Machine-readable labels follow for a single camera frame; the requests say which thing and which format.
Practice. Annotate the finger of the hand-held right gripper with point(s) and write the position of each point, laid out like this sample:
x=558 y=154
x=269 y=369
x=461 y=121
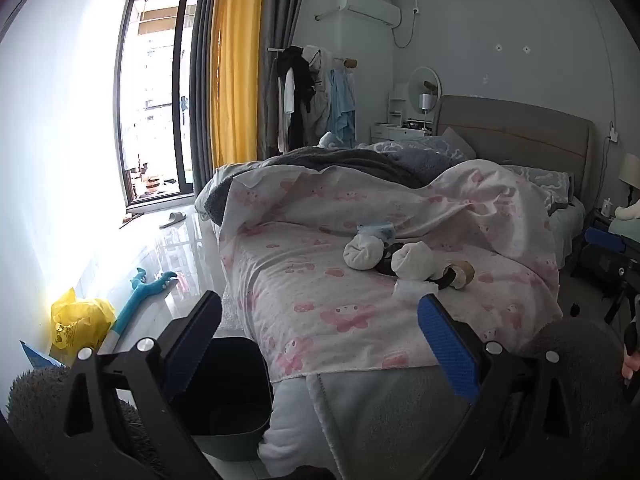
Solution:
x=605 y=239

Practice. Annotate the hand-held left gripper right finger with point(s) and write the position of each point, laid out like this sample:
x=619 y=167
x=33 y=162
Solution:
x=447 y=350

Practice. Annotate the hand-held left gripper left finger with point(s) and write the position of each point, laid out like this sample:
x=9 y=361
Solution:
x=192 y=347

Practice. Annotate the dark teal trash bin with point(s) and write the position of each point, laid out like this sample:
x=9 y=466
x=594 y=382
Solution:
x=235 y=385

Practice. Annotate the cardboard tape roll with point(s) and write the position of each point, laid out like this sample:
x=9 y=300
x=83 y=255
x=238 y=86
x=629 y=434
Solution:
x=465 y=272

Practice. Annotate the white tissue wad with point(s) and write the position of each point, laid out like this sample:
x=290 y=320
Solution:
x=361 y=252
x=412 y=260

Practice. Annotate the person's right hand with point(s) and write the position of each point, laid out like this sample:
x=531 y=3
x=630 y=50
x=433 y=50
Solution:
x=632 y=365

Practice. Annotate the dark nightstand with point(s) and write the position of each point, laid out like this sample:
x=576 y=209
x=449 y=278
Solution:
x=592 y=260

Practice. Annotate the white cup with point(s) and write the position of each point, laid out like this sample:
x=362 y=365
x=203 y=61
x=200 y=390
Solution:
x=608 y=207

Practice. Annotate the table lamp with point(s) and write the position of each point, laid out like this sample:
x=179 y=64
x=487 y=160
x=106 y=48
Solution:
x=631 y=172

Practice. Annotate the blue plush claw toy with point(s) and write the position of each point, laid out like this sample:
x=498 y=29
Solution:
x=135 y=300

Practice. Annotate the blue patterned pillow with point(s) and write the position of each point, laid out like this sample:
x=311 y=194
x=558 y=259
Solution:
x=542 y=180

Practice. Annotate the white quilt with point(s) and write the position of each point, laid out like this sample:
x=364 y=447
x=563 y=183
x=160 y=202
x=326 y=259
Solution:
x=360 y=410

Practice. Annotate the yellow plastic bag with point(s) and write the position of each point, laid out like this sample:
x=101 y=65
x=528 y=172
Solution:
x=80 y=317

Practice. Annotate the pale green slipper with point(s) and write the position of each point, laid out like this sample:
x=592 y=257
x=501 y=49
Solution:
x=173 y=219

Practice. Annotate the blue plastic packet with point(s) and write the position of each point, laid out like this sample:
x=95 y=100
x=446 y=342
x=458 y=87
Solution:
x=377 y=231

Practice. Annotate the beige bed headboard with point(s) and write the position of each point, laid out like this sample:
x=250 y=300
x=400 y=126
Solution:
x=520 y=130

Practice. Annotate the pink printed blanket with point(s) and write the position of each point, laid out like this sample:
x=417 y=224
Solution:
x=320 y=270

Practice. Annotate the grey fuzzy clothing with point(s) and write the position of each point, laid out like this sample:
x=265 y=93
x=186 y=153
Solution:
x=45 y=410

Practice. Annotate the grey pillow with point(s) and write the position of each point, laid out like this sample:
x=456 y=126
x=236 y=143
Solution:
x=457 y=144

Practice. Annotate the grey fleece blanket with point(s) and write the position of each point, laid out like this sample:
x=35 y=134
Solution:
x=350 y=160

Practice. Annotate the white dressing table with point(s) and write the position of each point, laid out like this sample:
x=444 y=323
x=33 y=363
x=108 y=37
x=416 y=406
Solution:
x=395 y=132

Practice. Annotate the round vanity mirror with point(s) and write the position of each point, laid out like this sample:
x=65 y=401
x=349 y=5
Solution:
x=425 y=87

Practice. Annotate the light blue plush toy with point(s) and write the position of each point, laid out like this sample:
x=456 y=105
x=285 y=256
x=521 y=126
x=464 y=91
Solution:
x=332 y=140

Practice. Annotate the sliding glass door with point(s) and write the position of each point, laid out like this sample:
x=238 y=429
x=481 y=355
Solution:
x=150 y=100

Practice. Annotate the grey curtain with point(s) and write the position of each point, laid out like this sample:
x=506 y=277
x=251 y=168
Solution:
x=202 y=85
x=277 y=10

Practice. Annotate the light blue garment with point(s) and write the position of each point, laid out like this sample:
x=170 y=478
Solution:
x=342 y=105

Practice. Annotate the black garment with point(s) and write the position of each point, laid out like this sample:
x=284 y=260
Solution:
x=297 y=77

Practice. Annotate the yellow curtain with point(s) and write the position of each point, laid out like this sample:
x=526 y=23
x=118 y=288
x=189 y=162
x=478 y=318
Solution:
x=235 y=60

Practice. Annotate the clothes rack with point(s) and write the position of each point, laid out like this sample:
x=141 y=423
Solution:
x=345 y=62

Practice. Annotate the white air conditioner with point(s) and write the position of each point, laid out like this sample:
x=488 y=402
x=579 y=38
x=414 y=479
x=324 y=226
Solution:
x=367 y=7

